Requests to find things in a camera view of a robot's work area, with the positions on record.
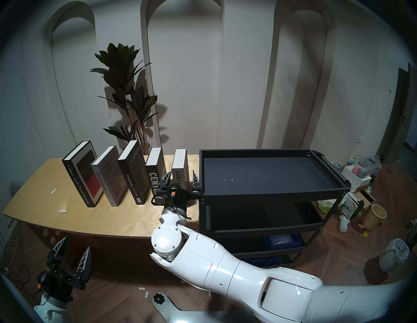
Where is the blue plastic bin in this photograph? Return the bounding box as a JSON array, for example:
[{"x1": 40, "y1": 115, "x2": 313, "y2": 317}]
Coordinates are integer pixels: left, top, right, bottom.
[{"x1": 243, "y1": 256, "x2": 280, "y2": 266}]

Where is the grey metal robot base plate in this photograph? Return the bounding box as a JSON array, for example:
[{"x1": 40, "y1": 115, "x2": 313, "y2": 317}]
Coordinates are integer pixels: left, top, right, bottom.
[{"x1": 153, "y1": 292, "x2": 254, "y2": 323}]

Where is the black Century book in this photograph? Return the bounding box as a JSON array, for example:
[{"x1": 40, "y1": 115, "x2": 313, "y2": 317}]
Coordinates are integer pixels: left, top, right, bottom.
[{"x1": 145, "y1": 147, "x2": 167, "y2": 205}]

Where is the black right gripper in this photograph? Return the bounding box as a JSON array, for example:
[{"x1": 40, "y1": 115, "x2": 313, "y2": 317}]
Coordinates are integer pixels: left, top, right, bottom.
[{"x1": 151, "y1": 170, "x2": 201, "y2": 212}]

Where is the beige bucket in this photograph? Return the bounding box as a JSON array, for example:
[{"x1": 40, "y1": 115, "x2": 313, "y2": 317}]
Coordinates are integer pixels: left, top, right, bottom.
[{"x1": 362, "y1": 204, "x2": 387, "y2": 231}]

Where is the grey Discontent book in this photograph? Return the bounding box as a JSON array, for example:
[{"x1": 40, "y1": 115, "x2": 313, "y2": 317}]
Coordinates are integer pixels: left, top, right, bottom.
[{"x1": 91, "y1": 145, "x2": 128, "y2": 207}]

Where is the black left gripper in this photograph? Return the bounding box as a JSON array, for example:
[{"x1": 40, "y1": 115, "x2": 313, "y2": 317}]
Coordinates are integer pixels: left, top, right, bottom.
[{"x1": 37, "y1": 236, "x2": 92, "y2": 302}]

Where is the black metal shelf cart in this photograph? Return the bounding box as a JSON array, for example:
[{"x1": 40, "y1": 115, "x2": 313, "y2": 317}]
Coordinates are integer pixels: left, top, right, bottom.
[{"x1": 199, "y1": 149, "x2": 352, "y2": 269}]

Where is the white cardboard box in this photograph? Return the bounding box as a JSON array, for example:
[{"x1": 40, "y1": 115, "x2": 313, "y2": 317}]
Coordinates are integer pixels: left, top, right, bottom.
[{"x1": 342, "y1": 165, "x2": 372, "y2": 191}]

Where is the black Fashion book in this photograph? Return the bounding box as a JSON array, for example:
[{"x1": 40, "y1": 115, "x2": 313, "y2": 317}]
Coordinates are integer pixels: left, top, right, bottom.
[{"x1": 117, "y1": 140, "x2": 151, "y2": 205}]

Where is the black floor cable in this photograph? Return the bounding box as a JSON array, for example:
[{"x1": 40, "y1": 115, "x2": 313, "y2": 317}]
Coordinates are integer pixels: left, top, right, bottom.
[{"x1": 7, "y1": 264, "x2": 39, "y2": 298}]

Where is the Crime and Punishment book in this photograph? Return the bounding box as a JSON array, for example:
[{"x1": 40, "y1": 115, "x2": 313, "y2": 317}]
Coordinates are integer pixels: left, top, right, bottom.
[{"x1": 62, "y1": 141, "x2": 105, "y2": 208}]

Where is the brown cardboard box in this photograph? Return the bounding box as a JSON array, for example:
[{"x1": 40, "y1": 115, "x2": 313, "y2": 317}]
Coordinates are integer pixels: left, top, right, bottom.
[{"x1": 355, "y1": 187, "x2": 381, "y2": 209}]

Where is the dark door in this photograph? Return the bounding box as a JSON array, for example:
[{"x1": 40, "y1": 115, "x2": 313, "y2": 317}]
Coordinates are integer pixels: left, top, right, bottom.
[{"x1": 380, "y1": 63, "x2": 417, "y2": 165}]

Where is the light green plastic bag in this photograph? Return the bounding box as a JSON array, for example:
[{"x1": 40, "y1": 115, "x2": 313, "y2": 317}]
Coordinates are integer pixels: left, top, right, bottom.
[{"x1": 318, "y1": 199, "x2": 342, "y2": 214}]

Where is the tall green potted plant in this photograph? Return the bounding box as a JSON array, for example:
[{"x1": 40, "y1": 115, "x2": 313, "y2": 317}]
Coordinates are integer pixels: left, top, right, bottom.
[{"x1": 90, "y1": 42, "x2": 159, "y2": 156}]

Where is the white floor cable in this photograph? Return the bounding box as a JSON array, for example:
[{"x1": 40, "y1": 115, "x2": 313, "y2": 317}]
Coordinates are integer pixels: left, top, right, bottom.
[{"x1": 0, "y1": 231, "x2": 20, "y2": 264}]

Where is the light wooden display table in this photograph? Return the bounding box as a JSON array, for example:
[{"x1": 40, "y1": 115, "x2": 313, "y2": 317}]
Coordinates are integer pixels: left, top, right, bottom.
[{"x1": 3, "y1": 155, "x2": 200, "y2": 248}]

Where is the light grey Iaura book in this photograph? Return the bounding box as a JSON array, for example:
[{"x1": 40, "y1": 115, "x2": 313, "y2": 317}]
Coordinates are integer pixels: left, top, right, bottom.
[{"x1": 171, "y1": 148, "x2": 190, "y2": 192}]

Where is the green and white carton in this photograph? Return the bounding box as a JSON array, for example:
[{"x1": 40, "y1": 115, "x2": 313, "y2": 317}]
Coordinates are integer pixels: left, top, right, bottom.
[{"x1": 342, "y1": 192, "x2": 365, "y2": 219}]

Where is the white bin with bag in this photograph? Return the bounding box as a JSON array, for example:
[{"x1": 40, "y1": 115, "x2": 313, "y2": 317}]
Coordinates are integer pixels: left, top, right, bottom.
[{"x1": 379, "y1": 239, "x2": 410, "y2": 273}]

